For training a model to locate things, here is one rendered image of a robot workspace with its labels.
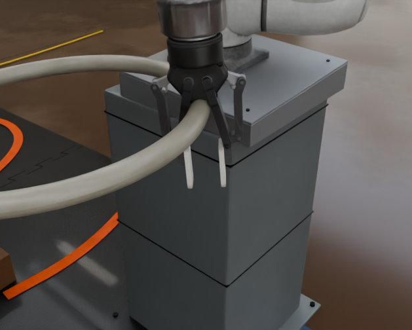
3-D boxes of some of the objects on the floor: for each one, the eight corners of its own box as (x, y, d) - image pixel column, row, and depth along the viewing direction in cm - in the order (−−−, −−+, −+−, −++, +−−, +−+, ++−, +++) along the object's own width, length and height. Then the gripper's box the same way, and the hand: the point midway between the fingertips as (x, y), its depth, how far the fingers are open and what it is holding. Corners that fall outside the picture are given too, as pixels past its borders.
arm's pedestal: (207, 242, 198) (207, 40, 155) (321, 306, 170) (359, 81, 128) (106, 319, 165) (72, 90, 123) (226, 414, 138) (235, 160, 95)
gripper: (258, 21, 70) (262, 167, 82) (133, 29, 72) (154, 173, 83) (261, 36, 64) (264, 193, 76) (124, 45, 65) (148, 198, 77)
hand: (206, 164), depth 78 cm, fingers closed on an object, 4 cm apart
